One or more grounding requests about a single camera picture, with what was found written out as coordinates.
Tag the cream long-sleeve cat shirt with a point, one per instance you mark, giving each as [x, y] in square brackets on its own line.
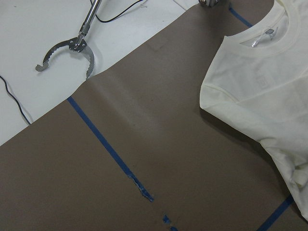
[258, 84]

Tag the metal reacher grabber tool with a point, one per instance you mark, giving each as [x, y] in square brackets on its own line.
[77, 44]

